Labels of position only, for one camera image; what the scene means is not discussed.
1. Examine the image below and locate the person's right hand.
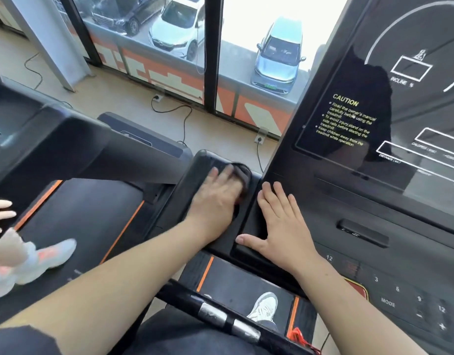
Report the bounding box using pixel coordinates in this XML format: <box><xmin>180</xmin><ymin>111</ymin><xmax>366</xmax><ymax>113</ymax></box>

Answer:
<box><xmin>235</xmin><ymin>181</ymin><xmax>321</xmax><ymax>275</ymax></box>

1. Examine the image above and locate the black handlebar with silver sensors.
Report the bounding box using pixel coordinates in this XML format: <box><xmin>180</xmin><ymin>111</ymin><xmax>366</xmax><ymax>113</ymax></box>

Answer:
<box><xmin>155</xmin><ymin>280</ymin><xmax>318</xmax><ymax>355</ymax></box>

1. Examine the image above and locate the dark car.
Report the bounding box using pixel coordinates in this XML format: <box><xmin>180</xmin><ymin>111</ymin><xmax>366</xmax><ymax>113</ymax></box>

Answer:
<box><xmin>90</xmin><ymin>0</ymin><xmax>169</xmax><ymax>36</ymax></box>

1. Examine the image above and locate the black neighbouring treadmill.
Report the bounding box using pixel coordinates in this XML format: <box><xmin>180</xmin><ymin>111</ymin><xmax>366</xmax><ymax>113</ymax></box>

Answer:
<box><xmin>0</xmin><ymin>57</ymin><xmax>194</xmax><ymax>322</ymax></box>

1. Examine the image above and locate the person's right forearm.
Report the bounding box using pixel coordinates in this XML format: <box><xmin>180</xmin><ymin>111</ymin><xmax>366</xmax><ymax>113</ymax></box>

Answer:
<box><xmin>293</xmin><ymin>253</ymin><xmax>431</xmax><ymax>355</ymax></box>

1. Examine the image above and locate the dark wiping cloth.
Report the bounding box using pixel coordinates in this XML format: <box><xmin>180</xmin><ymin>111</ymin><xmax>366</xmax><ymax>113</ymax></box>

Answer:
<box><xmin>221</xmin><ymin>162</ymin><xmax>253</xmax><ymax>204</ymax></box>

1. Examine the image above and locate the person's dark sleeve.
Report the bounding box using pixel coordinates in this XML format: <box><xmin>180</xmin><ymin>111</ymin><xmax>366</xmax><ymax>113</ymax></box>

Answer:
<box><xmin>0</xmin><ymin>325</ymin><xmax>62</xmax><ymax>355</ymax></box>

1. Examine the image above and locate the person's left forearm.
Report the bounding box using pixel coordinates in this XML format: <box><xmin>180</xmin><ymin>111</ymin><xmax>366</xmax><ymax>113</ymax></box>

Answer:
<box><xmin>0</xmin><ymin>217</ymin><xmax>214</xmax><ymax>355</ymax></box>

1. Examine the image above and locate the white pillar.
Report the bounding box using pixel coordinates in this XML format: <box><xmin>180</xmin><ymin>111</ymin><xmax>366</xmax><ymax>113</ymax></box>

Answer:
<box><xmin>0</xmin><ymin>0</ymin><xmax>93</xmax><ymax>93</ymax></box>

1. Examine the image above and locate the red safety cord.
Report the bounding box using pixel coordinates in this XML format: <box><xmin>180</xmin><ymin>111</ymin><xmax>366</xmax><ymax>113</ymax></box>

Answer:
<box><xmin>286</xmin><ymin>327</ymin><xmax>310</xmax><ymax>349</ymax></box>

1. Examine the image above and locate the person's white sneaker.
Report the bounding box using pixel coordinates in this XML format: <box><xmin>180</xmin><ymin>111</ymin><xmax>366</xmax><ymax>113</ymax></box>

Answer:
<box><xmin>246</xmin><ymin>292</ymin><xmax>279</xmax><ymax>324</ymax></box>

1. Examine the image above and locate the orange white banner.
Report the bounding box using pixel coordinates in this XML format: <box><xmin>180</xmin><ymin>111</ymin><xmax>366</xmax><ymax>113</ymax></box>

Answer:
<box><xmin>66</xmin><ymin>27</ymin><xmax>295</xmax><ymax>138</ymax></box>

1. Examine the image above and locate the white car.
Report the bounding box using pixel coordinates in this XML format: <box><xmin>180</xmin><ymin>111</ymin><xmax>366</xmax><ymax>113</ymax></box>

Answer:
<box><xmin>149</xmin><ymin>0</ymin><xmax>206</xmax><ymax>62</ymax></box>

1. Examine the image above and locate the black treadmill with console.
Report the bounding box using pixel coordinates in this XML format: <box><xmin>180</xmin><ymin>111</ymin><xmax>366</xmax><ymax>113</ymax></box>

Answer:
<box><xmin>153</xmin><ymin>0</ymin><xmax>454</xmax><ymax>355</ymax></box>

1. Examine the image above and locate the silver blue car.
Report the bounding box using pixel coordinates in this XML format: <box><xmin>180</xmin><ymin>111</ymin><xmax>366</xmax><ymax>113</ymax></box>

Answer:
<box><xmin>250</xmin><ymin>16</ymin><xmax>307</xmax><ymax>96</ymax></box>

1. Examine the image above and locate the black window frame post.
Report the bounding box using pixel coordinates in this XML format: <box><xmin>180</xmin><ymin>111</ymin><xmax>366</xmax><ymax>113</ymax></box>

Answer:
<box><xmin>203</xmin><ymin>0</ymin><xmax>225</xmax><ymax>113</ymax></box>
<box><xmin>58</xmin><ymin>0</ymin><xmax>103</xmax><ymax>68</ymax></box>

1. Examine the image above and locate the person's left hand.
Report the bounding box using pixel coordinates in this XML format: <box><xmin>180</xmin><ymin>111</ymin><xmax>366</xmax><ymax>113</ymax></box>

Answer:
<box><xmin>184</xmin><ymin>164</ymin><xmax>250</xmax><ymax>245</ymax></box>

